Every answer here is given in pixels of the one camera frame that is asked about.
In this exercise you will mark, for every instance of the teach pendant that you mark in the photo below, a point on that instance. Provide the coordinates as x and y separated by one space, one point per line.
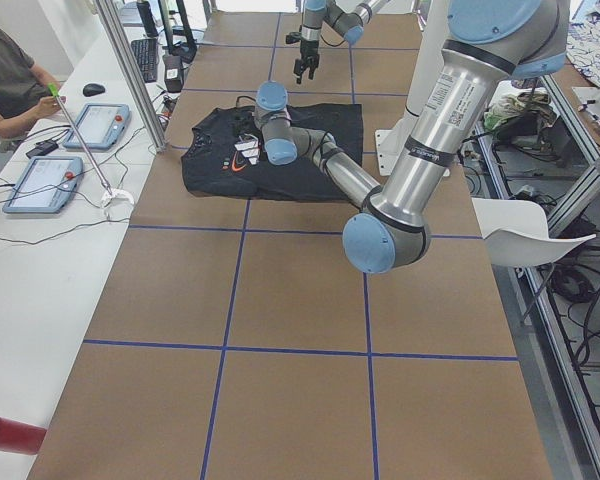
101 125
46 185

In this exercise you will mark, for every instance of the aluminium side frame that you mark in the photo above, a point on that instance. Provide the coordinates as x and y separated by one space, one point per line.
554 311

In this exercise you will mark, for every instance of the black computer mouse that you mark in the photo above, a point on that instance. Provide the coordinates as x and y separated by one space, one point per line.
93 89

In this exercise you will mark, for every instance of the near teach pendant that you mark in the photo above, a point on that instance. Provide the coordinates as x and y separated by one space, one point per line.
46 185

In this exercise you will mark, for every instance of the pile of clothes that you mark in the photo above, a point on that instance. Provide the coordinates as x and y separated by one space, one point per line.
522 115

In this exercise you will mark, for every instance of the red cylinder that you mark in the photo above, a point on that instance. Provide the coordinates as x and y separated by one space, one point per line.
21 438

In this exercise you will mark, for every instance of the black graphic t-shirt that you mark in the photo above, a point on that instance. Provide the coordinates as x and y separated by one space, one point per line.
221 164

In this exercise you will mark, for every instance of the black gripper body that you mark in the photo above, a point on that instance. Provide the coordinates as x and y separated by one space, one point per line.
245 131
309 51

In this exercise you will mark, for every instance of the seated person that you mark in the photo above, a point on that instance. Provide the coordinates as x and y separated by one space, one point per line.
24 90

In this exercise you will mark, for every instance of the white plastic chair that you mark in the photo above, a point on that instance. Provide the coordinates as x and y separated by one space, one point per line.
516 233

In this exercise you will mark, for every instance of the aluminium frame post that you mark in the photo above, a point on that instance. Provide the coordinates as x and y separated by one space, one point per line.
114 29

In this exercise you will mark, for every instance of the black keyboard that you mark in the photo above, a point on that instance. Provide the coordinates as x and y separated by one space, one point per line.
145 52

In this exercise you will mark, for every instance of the black power adapter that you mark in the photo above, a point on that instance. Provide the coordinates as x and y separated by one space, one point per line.
42 148

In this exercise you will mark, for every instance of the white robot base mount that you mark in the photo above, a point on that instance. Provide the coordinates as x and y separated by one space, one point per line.
392 155

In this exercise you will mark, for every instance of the far teach pendant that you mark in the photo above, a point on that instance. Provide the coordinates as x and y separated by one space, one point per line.
101 125

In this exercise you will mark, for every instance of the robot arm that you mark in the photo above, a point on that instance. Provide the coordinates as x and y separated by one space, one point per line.
482 44
348 25

